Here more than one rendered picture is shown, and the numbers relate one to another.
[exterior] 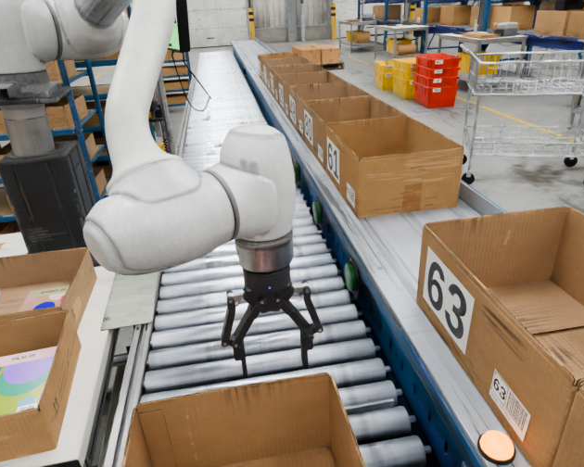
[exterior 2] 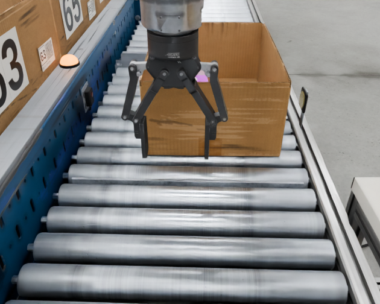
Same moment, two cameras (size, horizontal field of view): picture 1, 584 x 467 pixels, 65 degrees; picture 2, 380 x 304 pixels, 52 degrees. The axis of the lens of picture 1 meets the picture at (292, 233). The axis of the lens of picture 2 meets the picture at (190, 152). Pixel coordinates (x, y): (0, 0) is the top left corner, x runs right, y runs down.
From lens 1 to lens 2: 1.20 m
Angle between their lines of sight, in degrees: 118
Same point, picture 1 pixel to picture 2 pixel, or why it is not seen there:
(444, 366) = (45, 94)
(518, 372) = (40, 26)
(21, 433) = not seen: outside the picture
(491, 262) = not seen: outside the picture
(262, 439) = (198, 134)
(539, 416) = (50, 31)
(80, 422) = (377, 204)
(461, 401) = (61, 79)
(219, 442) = (231, 129)
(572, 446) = (57, 18)
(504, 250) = not seen: outside the picture
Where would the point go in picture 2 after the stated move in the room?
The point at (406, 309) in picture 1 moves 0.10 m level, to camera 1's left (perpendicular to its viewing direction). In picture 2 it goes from (14, 137) to (72, 142)
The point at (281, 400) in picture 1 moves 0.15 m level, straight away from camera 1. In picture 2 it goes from (180, 100) to (169, 142)
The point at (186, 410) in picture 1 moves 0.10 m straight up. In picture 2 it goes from (253, 94) to (258, 43)
